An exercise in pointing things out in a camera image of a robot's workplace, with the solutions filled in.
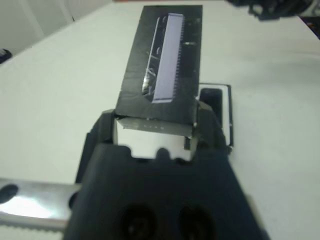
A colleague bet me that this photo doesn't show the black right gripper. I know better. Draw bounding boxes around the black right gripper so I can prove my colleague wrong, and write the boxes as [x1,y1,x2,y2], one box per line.
[224,0,317,21]

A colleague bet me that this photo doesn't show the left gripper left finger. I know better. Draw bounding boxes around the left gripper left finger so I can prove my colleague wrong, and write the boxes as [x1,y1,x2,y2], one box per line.
[86,109,120,151]

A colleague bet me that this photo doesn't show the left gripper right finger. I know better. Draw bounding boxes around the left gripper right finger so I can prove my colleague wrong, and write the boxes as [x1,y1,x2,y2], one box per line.
[192,99,232,153]

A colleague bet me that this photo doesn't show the black printed box lid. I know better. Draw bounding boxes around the black printed box lid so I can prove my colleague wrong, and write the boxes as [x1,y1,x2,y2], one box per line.
[113,4,204,161]

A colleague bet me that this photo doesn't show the black box with white insert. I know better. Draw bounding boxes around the black box with white insert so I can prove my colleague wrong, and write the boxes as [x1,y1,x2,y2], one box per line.
[197,83,235,148]

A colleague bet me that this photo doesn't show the small black background object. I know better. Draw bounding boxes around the small black background object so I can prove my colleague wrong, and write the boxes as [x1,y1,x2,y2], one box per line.
[0,48,13,64]

